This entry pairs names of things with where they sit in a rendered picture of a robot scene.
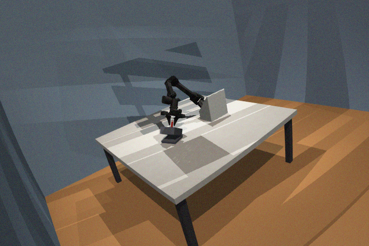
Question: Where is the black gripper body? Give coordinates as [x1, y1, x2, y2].
[161, 105, 185, 118]

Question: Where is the dark grey sloped panel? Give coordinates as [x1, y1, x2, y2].
[160, 127, 183, 144]

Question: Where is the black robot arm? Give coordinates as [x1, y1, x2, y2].
[162, 76, 205, 115]

